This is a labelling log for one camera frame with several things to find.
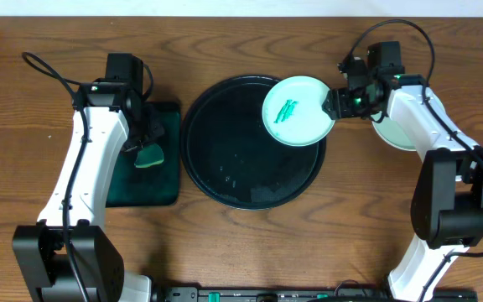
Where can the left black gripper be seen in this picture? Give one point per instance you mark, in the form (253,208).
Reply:
(143,137)

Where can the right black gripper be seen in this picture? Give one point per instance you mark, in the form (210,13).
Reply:
(340,105)

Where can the green yellow sponge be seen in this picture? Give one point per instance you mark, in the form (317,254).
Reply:
(149,156)

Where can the mint green plate with stain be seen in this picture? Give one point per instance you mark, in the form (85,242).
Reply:
(392,134)

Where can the round black tray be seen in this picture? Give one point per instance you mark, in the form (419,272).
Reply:
(230,156)

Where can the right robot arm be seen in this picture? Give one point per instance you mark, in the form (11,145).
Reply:
(447,204)

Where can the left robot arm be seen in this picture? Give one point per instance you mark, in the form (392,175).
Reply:
(66,255)

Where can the black rectangular water tray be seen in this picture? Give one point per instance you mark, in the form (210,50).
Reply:
(156,185)

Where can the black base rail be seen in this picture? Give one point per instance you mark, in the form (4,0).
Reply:
(192,294)

